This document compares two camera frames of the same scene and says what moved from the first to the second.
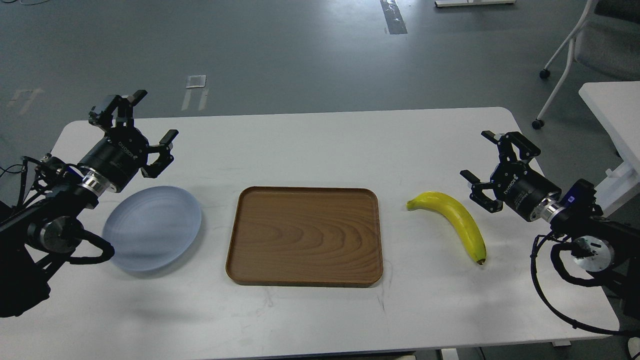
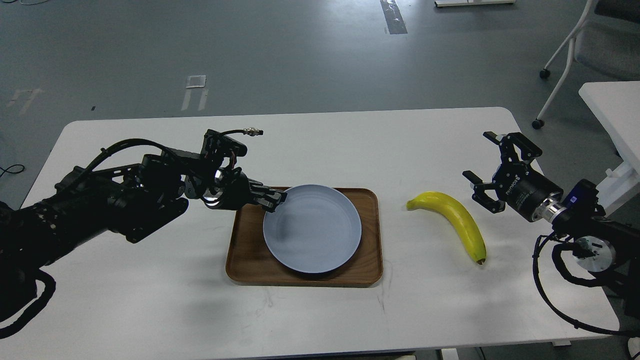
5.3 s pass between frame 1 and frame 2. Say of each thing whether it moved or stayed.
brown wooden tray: stayed
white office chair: stayed
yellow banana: stayed
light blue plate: moved
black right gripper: stayed
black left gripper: moved
